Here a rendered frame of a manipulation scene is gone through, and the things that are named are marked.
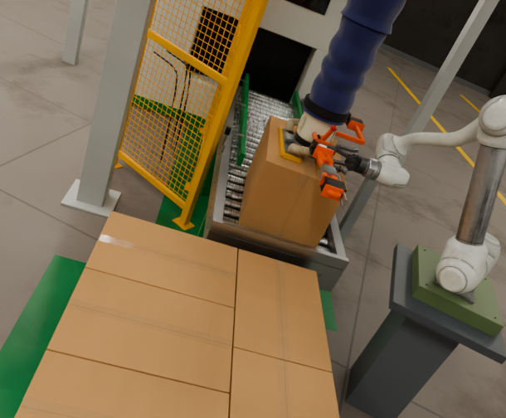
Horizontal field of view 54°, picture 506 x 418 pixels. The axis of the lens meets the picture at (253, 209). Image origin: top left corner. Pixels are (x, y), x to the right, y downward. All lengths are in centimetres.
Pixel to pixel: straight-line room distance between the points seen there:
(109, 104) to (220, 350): 159
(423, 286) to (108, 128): 186
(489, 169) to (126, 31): 183
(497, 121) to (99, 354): 152
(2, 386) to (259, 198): 131
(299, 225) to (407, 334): 69
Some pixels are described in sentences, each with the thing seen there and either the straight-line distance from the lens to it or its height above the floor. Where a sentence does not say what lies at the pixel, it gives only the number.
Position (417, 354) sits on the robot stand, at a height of 47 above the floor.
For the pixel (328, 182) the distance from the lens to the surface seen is 188.
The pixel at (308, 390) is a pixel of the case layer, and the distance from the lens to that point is 187.
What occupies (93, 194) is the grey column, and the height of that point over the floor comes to 9.
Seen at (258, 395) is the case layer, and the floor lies 54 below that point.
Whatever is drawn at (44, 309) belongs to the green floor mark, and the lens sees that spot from 254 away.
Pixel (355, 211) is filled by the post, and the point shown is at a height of 59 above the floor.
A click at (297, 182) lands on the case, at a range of 227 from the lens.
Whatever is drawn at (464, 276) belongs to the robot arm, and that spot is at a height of 102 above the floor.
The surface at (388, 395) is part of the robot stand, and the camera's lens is 263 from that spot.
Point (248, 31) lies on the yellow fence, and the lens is 274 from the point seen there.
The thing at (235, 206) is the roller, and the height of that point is 53.
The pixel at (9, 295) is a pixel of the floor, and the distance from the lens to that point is 260.
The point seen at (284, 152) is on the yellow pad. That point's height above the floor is 97.
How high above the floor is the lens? 186
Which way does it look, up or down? 30 degrees down
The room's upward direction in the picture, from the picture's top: 23 degrees clockwise
